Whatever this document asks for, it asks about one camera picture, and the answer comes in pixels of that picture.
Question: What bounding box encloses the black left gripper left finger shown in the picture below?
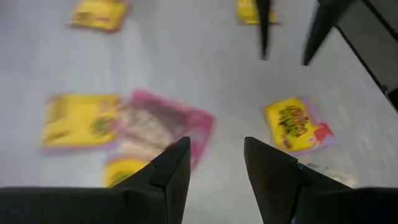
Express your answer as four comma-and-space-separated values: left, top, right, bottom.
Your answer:
0, 136, 192, 224

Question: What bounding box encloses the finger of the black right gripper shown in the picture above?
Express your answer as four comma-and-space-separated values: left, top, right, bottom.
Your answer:
256, 0, 271, 60
303, 0, 355, 66

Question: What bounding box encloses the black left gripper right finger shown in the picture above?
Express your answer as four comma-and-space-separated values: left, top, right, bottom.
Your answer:
244, 136, 398, 224

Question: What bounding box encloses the yellow sour candy pack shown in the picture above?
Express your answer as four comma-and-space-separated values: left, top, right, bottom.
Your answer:
103, 156, 152, 189
40, 94, 121, 151
235, 0, 280, 26
263, 96, 339, 156
68, 0, 129, 33

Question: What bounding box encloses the pink candy pack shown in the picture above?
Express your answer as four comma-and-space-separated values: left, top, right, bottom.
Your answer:
117, 89, 216, 170

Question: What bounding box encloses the white wrapped candy bar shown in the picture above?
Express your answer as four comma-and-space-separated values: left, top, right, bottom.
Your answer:
297, 158, 358, 189

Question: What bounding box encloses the black metal table frame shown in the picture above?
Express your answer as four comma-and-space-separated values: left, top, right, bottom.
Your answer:
334, 0, 398, 113

